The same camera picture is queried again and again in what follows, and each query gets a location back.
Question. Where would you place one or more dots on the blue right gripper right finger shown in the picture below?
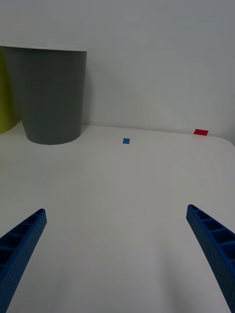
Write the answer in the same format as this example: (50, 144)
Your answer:
(215, 242)

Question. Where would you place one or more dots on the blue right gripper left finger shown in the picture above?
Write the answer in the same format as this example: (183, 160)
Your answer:
(22, 247)

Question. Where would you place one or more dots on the yellow-green plastic waste bin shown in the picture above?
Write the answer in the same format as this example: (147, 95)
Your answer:
(5, 102)

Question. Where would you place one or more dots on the grey plastic waste bin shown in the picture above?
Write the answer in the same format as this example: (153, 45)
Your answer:
(51, 97)

